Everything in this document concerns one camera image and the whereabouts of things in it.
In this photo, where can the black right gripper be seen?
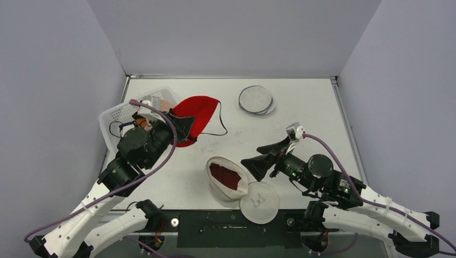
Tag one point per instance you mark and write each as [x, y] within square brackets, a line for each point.
[276, 159]

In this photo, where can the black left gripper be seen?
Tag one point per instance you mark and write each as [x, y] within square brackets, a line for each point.
[183, 125]

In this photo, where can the red bra black trim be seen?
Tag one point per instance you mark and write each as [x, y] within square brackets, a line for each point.
[203, 108]

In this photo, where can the white mesh bag beige trim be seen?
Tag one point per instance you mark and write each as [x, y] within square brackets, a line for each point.
[258, 202]

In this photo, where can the beige lace bra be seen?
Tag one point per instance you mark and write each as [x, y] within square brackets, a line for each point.
[165, 106]

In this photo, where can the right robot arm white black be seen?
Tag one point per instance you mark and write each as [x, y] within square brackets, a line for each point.
[342, 202]

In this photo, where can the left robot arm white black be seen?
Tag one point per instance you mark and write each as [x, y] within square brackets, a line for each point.
[80, 235]

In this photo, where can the dark red bra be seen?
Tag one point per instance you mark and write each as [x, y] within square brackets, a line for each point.
[226, 177]

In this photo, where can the white perforated plastic basket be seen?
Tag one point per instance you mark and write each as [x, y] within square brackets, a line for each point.
[111, 119]

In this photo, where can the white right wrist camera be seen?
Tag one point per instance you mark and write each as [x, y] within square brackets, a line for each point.
[295, 131]

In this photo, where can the aluminium front frame rail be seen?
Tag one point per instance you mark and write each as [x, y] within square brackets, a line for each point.
[333, 220]

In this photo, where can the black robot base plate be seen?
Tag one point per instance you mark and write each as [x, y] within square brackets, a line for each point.
[230, 229]

